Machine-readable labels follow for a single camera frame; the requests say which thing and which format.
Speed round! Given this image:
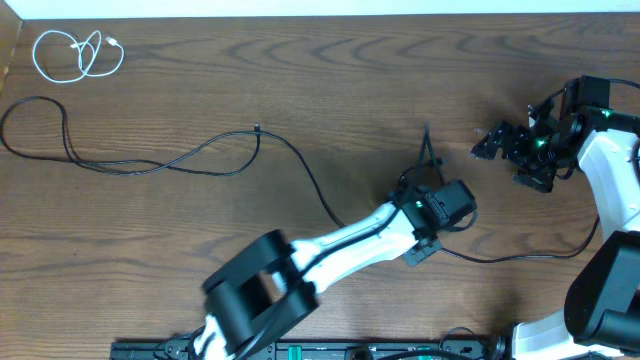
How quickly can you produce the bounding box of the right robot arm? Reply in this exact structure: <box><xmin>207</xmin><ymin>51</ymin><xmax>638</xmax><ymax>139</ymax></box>
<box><xmin>471</xmin><ymin>75</ymin><xmax>639</xmax><ymax>359</ymax></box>

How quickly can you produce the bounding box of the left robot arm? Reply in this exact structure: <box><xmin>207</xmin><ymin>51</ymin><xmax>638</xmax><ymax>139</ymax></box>
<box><xmin>189</xmin><ymin>180</ymin><xmax>477</xmax><ymax>359</ymax></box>

